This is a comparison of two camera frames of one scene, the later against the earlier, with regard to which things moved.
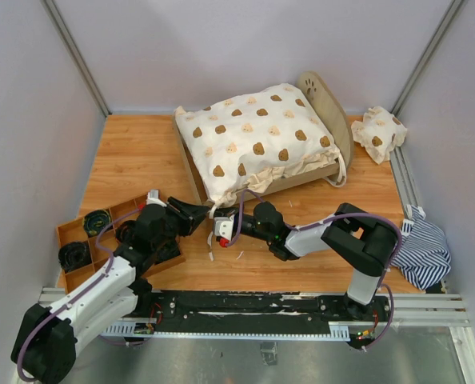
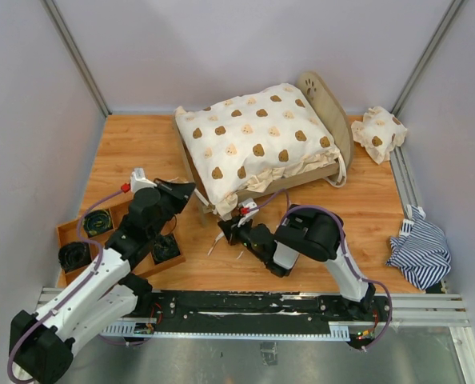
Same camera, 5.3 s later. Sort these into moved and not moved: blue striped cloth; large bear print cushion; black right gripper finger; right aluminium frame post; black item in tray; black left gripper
Moved: black left gripper; black right gripper finger
Not moved: blue striped cloth; large bear print cushion; right aluminium frame post; black item in tray
